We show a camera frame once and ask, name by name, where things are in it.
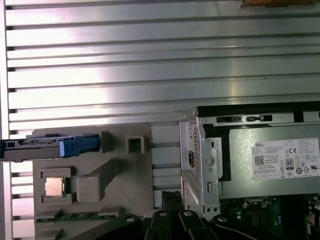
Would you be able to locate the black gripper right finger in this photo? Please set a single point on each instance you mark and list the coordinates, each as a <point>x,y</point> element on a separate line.
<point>192,225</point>

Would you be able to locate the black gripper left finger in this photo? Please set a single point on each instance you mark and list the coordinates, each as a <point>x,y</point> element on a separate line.
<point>156,225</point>

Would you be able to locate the hard disk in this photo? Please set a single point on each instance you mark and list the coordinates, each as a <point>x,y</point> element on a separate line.
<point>75,147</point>

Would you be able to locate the grey parts rack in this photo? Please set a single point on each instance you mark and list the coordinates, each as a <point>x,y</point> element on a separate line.
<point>135,175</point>

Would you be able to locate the black open PC case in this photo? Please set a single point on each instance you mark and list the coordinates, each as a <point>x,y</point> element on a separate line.
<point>200,162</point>

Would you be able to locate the green motherboard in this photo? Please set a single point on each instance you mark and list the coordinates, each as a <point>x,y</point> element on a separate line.
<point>262,215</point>

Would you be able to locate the grey power supply unit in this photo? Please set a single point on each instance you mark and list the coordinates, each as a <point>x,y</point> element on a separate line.
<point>240,155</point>

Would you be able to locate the silver CPU chip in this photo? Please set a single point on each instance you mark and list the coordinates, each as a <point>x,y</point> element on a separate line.
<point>55,186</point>

